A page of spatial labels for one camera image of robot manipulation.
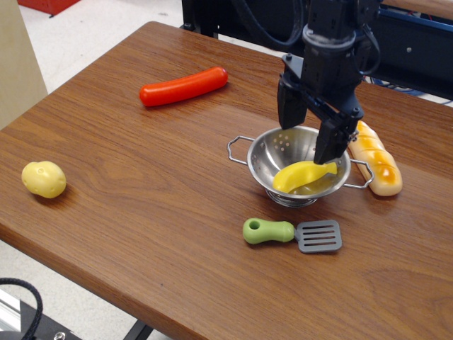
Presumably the toy bread loaf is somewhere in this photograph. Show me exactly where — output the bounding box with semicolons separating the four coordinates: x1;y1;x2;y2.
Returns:
348;120;403;197

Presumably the black braided cable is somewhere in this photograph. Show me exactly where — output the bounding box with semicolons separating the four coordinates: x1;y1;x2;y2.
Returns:
0;278;44;340

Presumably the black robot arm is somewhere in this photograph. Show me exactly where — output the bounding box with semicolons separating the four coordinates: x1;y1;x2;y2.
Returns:
277;1;381;164

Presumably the green handled grey spatula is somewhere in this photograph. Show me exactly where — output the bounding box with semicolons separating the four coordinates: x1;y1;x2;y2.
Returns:
242;218;343;254

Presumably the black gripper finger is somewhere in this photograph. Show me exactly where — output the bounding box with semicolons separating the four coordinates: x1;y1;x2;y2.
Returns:
314;118;357;164
277;76;307;130

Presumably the black base bracket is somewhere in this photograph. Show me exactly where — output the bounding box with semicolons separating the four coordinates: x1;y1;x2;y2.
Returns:
1;290;153;339

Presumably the yellow toy potato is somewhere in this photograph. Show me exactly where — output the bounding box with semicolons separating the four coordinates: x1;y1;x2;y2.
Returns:
21;161;67;198

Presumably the red toy sausage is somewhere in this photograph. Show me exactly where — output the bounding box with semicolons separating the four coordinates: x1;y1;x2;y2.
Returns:
139;67;229;107

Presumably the yellow toy banana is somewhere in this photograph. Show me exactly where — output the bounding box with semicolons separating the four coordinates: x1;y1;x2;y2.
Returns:
273;161;338;193

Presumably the blue cable bundle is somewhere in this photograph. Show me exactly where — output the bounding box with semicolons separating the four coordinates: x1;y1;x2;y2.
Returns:
339;67;453;107

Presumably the beige cabinet panel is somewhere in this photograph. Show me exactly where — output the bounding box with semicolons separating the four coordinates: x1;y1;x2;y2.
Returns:
1;1;47;128

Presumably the black metal frame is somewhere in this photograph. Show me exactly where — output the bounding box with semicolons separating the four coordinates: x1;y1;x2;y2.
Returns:
182;1;452;99

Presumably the red box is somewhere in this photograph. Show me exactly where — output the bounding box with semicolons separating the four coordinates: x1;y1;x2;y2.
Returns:
18;0;79;16

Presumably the steel colander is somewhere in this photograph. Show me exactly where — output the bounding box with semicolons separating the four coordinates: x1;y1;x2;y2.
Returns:
227;126;374;208

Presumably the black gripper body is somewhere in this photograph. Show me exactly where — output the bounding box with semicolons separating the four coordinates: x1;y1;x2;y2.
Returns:
280;26;363;122

